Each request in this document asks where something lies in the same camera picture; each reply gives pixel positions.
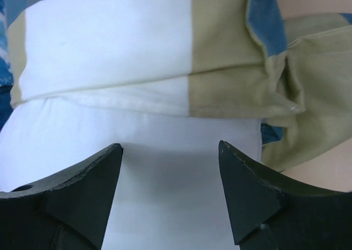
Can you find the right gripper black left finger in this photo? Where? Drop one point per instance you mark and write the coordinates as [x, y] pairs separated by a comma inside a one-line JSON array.
[[66, 210]]

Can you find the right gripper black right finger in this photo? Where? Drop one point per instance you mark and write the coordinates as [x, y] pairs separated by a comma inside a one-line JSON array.
[[268, 210]]

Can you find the blue tan white patchwork pillow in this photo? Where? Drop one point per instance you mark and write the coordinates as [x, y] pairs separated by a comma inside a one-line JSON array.
[[192, 58]]

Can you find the blue houndstooth bear pillow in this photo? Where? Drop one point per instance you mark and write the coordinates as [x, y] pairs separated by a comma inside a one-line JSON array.
[[6, 77]]

